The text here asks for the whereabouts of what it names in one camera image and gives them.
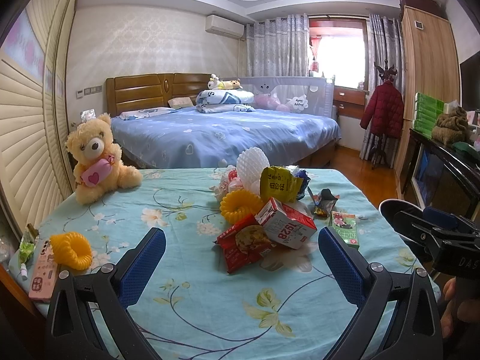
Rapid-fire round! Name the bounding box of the dark red snack wrapper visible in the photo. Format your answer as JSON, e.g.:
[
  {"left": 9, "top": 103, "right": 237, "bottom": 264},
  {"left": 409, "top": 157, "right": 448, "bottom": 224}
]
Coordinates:
[{"left": 307, "top": 187, "right": 339, "bottom": 218}]

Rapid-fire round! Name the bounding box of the blue clear plastic bag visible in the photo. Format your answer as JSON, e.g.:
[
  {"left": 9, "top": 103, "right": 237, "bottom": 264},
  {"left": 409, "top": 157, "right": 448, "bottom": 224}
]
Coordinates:
[{"left": 288, "top": 165, "right": 311, "bottom": 200}]

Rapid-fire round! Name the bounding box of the red white milk carton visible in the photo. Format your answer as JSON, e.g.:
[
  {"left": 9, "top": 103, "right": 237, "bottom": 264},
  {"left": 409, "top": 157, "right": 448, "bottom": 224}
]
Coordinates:
[{"left": 255, "top": 197, "right": 317, "bottom": 250}]

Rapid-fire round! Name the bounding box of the yellow snack bag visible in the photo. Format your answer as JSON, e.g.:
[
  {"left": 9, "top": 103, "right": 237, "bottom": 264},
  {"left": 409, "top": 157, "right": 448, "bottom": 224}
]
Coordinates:
[{"left": 259, "top": 166, "right": 299, "bottom": 203}]

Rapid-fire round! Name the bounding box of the red cookie wrapper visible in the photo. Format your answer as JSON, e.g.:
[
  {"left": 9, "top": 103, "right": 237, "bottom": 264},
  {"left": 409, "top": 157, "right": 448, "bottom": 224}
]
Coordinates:
[{"left": 215, "top": 214, "right": 277, "bottom": 274}]

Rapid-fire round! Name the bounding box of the yellow foam net sleeve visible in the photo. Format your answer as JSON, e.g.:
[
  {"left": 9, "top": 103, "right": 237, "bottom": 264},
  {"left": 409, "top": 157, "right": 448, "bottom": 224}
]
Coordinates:
[{"left": 220, "top": 189, "right": 264, "bottom": 225}]

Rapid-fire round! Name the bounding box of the white foam net sleeve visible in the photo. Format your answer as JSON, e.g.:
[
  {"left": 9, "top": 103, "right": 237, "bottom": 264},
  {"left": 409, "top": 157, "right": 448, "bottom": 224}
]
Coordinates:
[{"left": 236, "top": 147, "right": 270, "bottom": 195}]

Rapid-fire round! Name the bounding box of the white red paper bag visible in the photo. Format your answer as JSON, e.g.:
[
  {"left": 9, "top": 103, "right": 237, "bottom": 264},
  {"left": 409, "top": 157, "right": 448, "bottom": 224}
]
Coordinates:
[{"left": 210, "top": 165, "right": 243, "bottom": 203}]

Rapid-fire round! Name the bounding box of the person's right hand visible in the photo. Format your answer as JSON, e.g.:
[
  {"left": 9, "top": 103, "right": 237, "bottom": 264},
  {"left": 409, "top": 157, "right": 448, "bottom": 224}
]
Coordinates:
[{"left": 440, "top": 277, "right": 479, "bottom": 338}]

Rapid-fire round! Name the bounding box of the pink phone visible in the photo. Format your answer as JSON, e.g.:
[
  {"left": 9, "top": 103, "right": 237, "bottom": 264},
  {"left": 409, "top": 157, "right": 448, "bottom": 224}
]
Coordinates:
[{"left": 28, "top": 240, "right": 59, "bottom": 303}]

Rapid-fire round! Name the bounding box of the black tv cabinet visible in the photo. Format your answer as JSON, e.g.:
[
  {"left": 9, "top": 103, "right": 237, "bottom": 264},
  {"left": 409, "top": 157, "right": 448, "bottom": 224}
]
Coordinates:
[{"left": 399, "top": 129, "right": 479, "bottom": 222}]

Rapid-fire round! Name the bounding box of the green drink carton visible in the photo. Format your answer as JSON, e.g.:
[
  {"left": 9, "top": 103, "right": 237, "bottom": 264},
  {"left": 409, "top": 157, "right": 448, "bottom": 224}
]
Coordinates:
[{"left": 331, "top": 211, "right": 360, "bottom": 250}]

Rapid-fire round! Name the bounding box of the brown plush toy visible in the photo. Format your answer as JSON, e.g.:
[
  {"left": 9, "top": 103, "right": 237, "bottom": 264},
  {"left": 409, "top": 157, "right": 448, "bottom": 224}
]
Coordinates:
[{"left": 431, "top": 106, "right": 471, "bottom": 146}]

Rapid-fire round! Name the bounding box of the teal floral tablecloth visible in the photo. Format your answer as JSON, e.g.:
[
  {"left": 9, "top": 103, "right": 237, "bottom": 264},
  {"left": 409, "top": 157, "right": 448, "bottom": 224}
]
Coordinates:
[{"left": 9, "top": 167, "right": 442, "bottom": 360}]

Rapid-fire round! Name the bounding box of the green boxes stack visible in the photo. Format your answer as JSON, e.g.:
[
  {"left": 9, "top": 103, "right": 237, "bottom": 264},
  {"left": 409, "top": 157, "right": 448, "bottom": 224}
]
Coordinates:
[{"left": 412, "top": 93, "right": 444, "bottom": 138}]

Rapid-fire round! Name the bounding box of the red jacket on stand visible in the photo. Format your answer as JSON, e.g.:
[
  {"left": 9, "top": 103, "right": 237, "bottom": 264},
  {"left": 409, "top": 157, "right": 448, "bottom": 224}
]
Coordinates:
[{"left": 360, "top": 80, "right": 404, "bottom": 139}]

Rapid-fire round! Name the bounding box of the beige teddy bear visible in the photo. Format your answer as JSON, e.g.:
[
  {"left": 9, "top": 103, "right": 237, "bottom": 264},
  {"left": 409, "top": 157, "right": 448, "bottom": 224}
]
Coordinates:
[{"left": 66, "top": 113, "right": 143, "bottom": 205}]

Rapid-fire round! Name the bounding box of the wooden desk under window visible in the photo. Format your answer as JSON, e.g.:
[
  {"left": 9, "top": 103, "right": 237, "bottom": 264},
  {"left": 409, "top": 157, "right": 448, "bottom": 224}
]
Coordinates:
[{"left": 334, "top": 85, "right": 366, "bottom": 119}]

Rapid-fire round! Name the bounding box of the wooden wardrobe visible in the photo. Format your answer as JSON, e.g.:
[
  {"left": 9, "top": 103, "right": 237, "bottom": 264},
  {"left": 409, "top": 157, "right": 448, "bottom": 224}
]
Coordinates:
[{"left": 394, "top": 0, "right": 460, "bottom": 176}]

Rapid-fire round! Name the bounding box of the blue floral bed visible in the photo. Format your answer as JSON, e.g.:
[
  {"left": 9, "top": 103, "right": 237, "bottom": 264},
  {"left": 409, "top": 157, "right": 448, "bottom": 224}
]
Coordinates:
[{"left": 112, "top": 107, "right": 341, "bottom": 169}]

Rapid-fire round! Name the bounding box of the wooden headboard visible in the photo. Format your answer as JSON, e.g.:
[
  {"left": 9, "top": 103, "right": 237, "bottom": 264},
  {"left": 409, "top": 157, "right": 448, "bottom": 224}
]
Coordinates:
[{"left": 105, "top": 73, "right": 210, "bottom": 116}]

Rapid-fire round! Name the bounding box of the beige pillow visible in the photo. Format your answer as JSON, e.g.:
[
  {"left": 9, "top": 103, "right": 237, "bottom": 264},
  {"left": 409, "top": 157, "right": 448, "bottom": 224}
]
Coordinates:
[{"left": 168, "top": 97, "right": 194, "bottom": 110}]

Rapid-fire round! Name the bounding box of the grey curtain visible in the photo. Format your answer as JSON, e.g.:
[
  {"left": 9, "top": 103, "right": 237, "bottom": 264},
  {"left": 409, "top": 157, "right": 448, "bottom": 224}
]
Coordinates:
[{"left": 246, "top": 14, "right": 309, "bottom": 77}]

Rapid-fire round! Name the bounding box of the folded blue white quilt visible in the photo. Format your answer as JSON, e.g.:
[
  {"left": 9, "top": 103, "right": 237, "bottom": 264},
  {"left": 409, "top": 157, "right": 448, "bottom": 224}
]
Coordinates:
[{"left": 196, "top": 89, "right": 255, "bottom": 114}]

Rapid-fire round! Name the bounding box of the yellow plush dog toy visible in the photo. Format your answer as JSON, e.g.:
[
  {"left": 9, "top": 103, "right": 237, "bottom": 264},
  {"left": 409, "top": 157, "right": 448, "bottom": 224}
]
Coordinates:
[{"left": 208, "top": 74, "right": 242, "bottom": 90}]

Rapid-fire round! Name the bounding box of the white air conditioner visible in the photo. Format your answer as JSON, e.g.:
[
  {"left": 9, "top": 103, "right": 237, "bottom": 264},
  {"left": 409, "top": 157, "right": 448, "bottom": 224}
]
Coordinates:
[{"left": 205, "top": 15, "right": 245, "bottom": 39}]

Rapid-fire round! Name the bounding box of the yellow foam net ring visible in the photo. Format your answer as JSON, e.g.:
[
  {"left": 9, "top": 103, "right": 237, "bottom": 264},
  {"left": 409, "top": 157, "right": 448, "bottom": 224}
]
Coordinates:
[{"left": 49, "top": 232, "right": 94, "bottom": 272}]

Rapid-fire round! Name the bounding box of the grey bed guard rail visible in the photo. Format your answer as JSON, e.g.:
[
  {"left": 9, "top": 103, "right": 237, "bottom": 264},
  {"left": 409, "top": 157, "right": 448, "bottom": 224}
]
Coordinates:
[{"left": 239, "top": 76, "right": 335, "bottom": 119}]

